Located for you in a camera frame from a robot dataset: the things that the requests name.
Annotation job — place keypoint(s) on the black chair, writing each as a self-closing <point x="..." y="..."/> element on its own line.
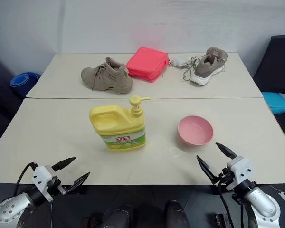
<point x="275" y="66"/>

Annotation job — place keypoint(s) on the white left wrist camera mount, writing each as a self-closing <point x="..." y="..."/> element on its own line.
<point x="41" y="177"/>

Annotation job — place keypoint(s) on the pink folded fabric pouch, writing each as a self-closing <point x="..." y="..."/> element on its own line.
<point x="146" y="64"/>

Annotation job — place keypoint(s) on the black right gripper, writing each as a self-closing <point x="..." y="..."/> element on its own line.
<point x="226" y="179"/>

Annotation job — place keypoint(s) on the blue rolled mat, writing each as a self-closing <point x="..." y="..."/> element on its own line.
<point x="21" y="82"/>

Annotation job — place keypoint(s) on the cyan box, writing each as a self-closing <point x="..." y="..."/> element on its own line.
<point x="274" y="102"/>

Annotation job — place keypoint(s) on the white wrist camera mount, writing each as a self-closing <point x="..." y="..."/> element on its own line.
<point x="241" y="169"/>
<point x="41" y="177"/>

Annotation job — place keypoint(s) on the small white plug adapter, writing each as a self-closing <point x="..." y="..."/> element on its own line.
<point x="177" y="61"/>

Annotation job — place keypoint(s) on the dark rounded shape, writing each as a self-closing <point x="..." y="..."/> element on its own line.
<point x="177" y="215"/>
<point x="121" y="217"/>

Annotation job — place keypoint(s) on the yellow detergent pump bottle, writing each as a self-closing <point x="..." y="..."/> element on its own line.
<point x="118" y="126"/>

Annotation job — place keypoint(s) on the tan suede sneaker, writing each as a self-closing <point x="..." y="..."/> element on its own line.
<point x="107" y="79"/>

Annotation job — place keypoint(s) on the tan sneaker with white sole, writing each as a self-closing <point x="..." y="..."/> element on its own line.
<point x="207" y="69"/>

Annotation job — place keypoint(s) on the pink bowl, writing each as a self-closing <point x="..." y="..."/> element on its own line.
<point x="194" y="130"/>

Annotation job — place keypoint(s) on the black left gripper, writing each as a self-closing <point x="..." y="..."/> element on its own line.
<point x="55" y="186"/>

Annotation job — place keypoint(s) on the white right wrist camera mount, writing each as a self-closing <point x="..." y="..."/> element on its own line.
<point x="241" y="169"/>

